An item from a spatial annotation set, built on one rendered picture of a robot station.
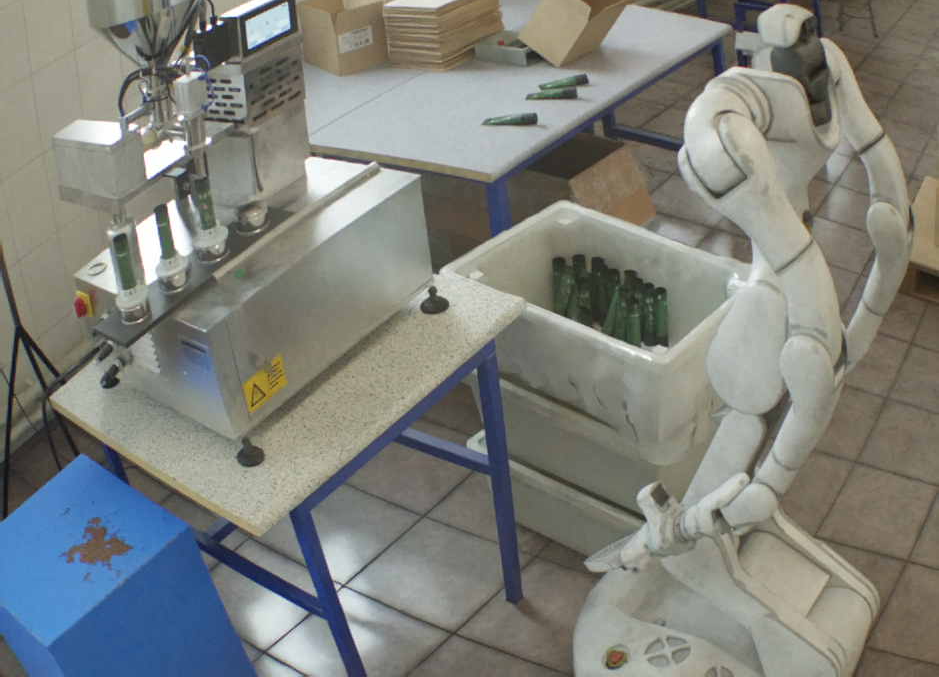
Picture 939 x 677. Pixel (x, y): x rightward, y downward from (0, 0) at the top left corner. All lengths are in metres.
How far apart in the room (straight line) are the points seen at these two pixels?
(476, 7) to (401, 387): 1.83
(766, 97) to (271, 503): 1.07
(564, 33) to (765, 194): 2.19
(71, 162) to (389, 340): 0.80
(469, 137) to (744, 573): 1.54
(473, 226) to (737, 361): 2.18
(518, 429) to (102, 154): 1.27
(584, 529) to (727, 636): 0.72
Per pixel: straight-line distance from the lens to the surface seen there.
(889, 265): 1.91
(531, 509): 2.92
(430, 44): 3.68
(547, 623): 2.73
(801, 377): 1.50
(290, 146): 2.33
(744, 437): 1.91
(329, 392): 2.23
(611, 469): 2.63
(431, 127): 3.23
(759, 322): 1.71
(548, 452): 2.75
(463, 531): 3.02
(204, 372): 2.03
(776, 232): 1.43
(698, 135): 1.44
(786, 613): 2.09
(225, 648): 2.44
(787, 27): 1.54
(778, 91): 1.53
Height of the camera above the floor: 1.99
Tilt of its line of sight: 32 degrees down
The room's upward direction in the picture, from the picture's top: 7 degrees counter-clockwise
